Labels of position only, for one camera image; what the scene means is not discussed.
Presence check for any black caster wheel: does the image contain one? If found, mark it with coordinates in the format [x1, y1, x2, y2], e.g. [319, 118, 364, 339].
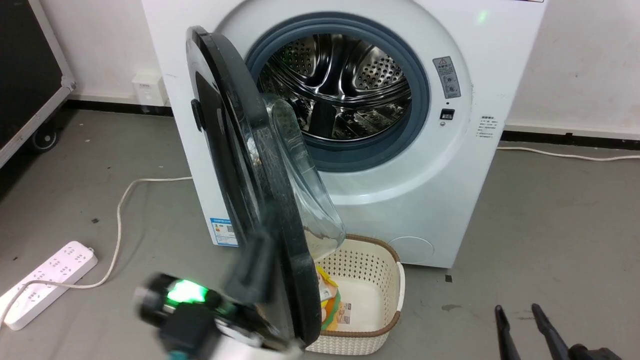
[29, 125, 59, 154]

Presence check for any small text sticker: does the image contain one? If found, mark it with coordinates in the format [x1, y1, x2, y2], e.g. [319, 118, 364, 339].
[475, 114, 500, 140]

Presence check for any stainless steel washer drum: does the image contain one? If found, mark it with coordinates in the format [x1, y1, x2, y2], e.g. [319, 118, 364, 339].
[257, 34, 412, 142]

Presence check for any white wall socket box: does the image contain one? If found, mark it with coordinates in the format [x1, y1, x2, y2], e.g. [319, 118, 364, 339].
[131, 73, 169, 107]

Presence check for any grey warning label sticker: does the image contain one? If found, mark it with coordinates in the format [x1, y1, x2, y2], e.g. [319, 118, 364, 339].
[432, 56, 462, 100]

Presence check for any blue energy label sticker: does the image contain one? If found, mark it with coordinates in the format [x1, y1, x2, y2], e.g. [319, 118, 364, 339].
[209, 217, 240, 248]

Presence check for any cream woven laundry basket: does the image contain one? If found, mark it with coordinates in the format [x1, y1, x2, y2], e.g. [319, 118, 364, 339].
[304, 233, 406, 356]

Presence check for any white front-load washing machine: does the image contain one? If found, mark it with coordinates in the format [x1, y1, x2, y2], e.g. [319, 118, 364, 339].
[141, 0, 548, 269]

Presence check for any grey rubber door gasket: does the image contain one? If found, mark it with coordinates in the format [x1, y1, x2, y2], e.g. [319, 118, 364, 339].
[244, 12, 431, 174]

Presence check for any white power strip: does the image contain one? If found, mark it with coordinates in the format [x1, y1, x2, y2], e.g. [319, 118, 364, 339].
[0, 241, 99, 331]

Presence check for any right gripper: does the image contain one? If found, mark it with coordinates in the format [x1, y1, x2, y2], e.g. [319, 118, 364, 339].
[494, 303, 624, 360]

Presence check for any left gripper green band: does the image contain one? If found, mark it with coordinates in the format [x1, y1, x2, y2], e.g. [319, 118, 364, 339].
[133, 219, 281, 360]

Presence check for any white power cable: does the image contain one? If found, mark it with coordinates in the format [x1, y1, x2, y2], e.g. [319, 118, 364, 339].
[0, 176, 194, 327]
[496, 145, 640, 163]

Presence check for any black flight case aluminium frame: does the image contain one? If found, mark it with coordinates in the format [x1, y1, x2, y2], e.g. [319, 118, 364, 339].
[0, 0, 77, 169]

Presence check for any black round glass washer door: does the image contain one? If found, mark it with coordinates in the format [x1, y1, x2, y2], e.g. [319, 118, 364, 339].
[186, 26, 347, 349]

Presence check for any yellow orange colourful packet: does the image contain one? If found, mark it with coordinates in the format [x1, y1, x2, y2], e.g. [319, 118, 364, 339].
[315, 265, 343, 332]

